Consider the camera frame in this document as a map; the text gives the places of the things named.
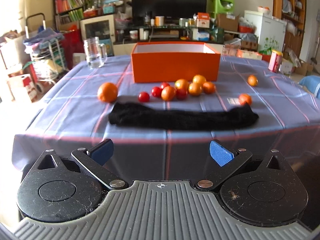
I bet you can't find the large orange fruit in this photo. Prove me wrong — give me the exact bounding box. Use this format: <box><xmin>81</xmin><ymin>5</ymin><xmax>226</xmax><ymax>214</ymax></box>
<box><xmin>97</xmin><ymin>82</ymin><xmax>118</xmax><ymax>103</ymax></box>

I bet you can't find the blue plaid tablecloth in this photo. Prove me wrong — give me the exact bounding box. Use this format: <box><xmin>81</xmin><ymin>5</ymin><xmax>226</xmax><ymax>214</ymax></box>
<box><xmin>12</xmin><ymin>56</ymin><xmax>319</xmax><ymax>178</ymax></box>

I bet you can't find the black cloth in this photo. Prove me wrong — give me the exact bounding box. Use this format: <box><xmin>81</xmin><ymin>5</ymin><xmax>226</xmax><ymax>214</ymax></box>
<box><xmin>108</xmin><ymin>102</ymin><xmax>259</xmax><ymax>131</ymax></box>

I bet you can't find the small orange tangerine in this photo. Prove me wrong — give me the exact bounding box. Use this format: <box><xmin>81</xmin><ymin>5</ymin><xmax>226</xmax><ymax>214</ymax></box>
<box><xmin>188</xmin><ymin>82</ymin><xmax>202</xmax><ymax>96</ymax></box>
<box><xmin>247</xmin><ymin>75</ymin><xmax>258</xmax><ymax>87</ymax></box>
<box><xmin>193</xmin><ymin>75</ymin><xmax>207</xmax><ymax>85</ymax></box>
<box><xmin>161</xmin><ymin>86</ymin><xmax>176</xmax><ymax>101</ymax></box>
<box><xmin>202</xmin><ymin>81</ymin><xmax>216</xmax><ymax>94</ymax></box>
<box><xmin>239</xmin><ymin>93</ymin><xmax>252</xmax><ymax>106</ymax></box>
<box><xmin>175</xmin><ymin>79</ymin><xmax>190</xmax><ymax>91</ymax></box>

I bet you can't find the red cherry tomato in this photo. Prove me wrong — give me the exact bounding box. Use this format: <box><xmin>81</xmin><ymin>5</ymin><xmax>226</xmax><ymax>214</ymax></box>
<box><xmin>138</xmin><ymin>92</ymin><xmax>150</xmax><ymax>103</ymax></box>
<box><xmin>160</xmin><ymin>82</ymin><xmax>170</xmax><ymax>89</ymax></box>
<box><xmin>151</xmin><ymin>86</ymin><xmax>162</xmax><ymax>98</ymax></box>
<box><xmin>176</xmin><ymin>88</ymin><xmax>188</xmax><ymax>100</ymax></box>

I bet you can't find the white red cardboard box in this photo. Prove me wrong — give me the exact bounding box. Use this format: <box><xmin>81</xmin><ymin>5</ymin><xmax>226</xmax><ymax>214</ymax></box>
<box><xmin>9</xmin><ymin>74</ymin><xmax>37</xmax><ymax>102</ymax></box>

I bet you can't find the glass mason jar mug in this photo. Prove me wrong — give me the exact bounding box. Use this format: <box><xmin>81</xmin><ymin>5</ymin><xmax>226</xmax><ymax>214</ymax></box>
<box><xmin>84</xmin><ymin>37</ymin><xmax>107</xmax><ymax>68</ymax></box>

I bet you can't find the shopping trolley cart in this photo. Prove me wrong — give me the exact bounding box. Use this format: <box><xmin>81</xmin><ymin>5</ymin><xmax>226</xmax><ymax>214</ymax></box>
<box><xmin>23</xmin><ymin>13</ymin><xmax>68</xmax><ymax>86</ymax></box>

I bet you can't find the pink can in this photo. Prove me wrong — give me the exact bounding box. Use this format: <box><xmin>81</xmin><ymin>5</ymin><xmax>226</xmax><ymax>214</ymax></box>
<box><xmin>268</xmin><ymin>50</ymin><xmax>283</xmax><ymax>73</ymax></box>

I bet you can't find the white tv cabinet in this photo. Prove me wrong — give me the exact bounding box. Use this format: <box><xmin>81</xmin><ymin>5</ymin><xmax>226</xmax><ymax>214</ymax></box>
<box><xmin>113</xmin><ymin>43</ymin><xmax>223</xmax><ymax>56</ymax></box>

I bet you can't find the orange cardboard box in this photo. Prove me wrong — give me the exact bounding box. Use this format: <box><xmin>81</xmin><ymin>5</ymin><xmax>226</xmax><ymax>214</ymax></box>
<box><xmin>131</xmin><ymin>41</ymin><xmax>221</xmax><ymax>83</ymax></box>

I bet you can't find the white glass door cabinet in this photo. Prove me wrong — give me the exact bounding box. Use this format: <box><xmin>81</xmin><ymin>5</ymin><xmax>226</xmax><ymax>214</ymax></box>
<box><xmin>80</xmin><ymin>14</ymin><xmax>116</xmax><ymax>43</ymax></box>

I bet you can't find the white mini fridge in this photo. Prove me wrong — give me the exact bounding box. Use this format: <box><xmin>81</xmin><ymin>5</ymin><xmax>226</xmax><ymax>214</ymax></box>
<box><xmin>244</xmin><ymin>10</ymin><xmax>287</xmax><ymax>55</ymax></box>

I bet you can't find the wooden bookshelf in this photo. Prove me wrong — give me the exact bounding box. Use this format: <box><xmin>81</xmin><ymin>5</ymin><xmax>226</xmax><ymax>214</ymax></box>
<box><xmin>53</xmin><ymin>0</ymin><xmax>85</xmax><ymax>30</ymax></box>

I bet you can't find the green plastic shelf rack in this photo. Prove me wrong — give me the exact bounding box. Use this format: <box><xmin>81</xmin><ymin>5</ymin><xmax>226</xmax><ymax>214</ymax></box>
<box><xmin>209</xmin><ymin>0</ymin><xmax>234</xmax><ymax>18</ymax></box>

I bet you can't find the white air conditioner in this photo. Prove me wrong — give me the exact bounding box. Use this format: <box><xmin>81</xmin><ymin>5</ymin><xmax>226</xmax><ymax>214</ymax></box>
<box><xmin>24</xmin><ymin>0</ymin><xmax>55</xmax><ymax>31</ymax></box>

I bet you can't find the wooden display shelf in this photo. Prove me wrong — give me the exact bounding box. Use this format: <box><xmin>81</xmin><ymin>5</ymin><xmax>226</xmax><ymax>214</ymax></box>
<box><xmin>273</xmin><ymin>0</ymin><xmax>306</xmax><ymax>56</ymax></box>

